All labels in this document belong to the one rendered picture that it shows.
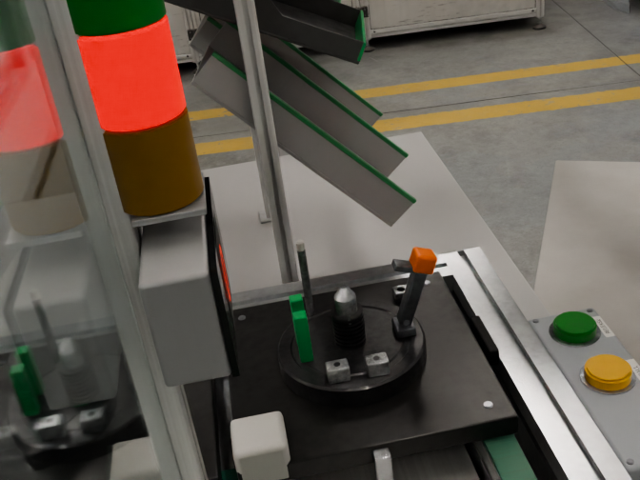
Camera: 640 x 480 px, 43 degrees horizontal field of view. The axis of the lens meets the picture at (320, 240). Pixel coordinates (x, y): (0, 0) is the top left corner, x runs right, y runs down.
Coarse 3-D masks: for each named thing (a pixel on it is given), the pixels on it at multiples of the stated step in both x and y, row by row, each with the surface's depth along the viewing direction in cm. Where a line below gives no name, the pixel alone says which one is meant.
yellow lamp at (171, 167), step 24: (120, 144) 43; (144, 144) 43; (168, 144) 43; (192, 144) 45; (120, 168) 44; (144, 168) 43; (168, 168) 44; (192, 168) 45; (120, 192) 45; (144, 192) 44; (168, 192) 44; (192, 192) 45
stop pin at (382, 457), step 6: (372, 450) 68; (378, 450) 68; (384, 450) 68; (378, 456) 68; (384, 456) 68; (390, 456) 68; (378, 462) 68; (384, 462) 68; (390, 462) 68; (378, 468) 68; (384, 468) 68; (390, 468) 68; (378, 474) 68; (384, 474) 68; (390, 474) 68
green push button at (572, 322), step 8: (568, 312) 80; (576, 312) 80; (560, 320) 79; (568, 320) 79; (576, 320) 79; (584, 320) 79; (592, 320) 79; (560, 328) 78; (568, 328) 78; (576, 328) 78; (584, 328) 78; (592, 328) 78; (560, 336) 78; (568, 336) 78; (576, 336) 77; (584, 336) 77; (592, 336) 78
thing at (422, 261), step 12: (420, 252) 74; (432, 252) 74; (396, 264) 74; (408, 264) 74; (420, 264) 73; (432, 264) 74; (420, 276) 74; (408, 288) 76; (420, 288) 75; (408, 300) 76; (408, 312) 76; (408, 324) 77
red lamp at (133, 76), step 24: (168, 24) 42; (96, 48) 40; (120, 48) 40; (144, 48) 41; (168, 48) 42; (96, 72) 41; (120, 72) 41; (144, 72) 41; (168, 72) 42; (96, 96) 42; (120, 96) 41; (144, 96) 42; (168, 96) 42; (120, 120) 42; (144, 120) 42; (168, 120) 43
